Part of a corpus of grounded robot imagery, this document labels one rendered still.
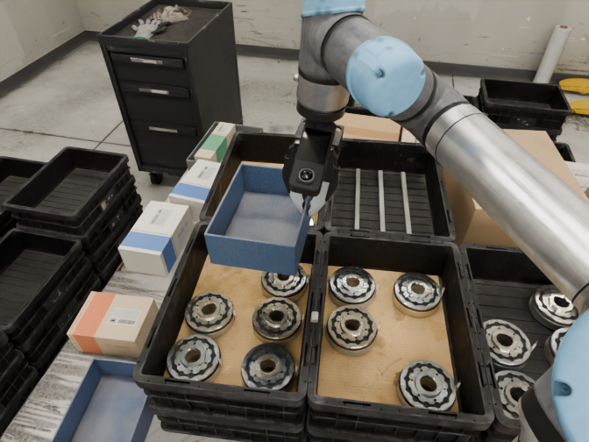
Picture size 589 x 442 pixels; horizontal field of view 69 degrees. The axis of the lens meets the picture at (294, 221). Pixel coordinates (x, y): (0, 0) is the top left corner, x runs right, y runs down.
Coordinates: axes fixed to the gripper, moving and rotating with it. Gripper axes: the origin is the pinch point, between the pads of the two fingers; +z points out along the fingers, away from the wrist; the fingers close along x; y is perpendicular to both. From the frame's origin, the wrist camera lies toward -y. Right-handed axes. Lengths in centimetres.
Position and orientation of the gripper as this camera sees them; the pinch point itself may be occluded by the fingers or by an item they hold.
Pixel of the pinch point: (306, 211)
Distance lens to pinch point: 74.0
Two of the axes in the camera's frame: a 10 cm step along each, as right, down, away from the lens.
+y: 2.4, -6.6, 7.1
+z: -0.7, 7.1, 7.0
